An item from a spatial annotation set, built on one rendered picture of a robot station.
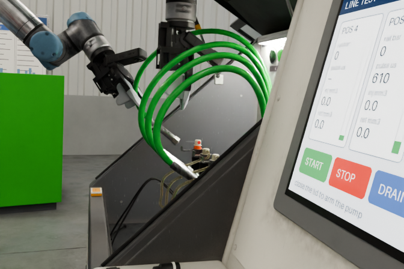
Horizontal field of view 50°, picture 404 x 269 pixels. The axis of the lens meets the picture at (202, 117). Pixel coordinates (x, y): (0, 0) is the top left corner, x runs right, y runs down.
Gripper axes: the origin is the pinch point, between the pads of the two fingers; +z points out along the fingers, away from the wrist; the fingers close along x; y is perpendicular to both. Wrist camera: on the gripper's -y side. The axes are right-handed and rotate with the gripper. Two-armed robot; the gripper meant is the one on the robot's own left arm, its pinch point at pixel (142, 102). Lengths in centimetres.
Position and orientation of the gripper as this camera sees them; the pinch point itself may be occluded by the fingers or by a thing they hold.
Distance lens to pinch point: 119.6
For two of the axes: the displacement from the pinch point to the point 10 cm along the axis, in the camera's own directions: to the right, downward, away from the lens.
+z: 5.5, 7.6, -3.4
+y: -7.6, 6.3, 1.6
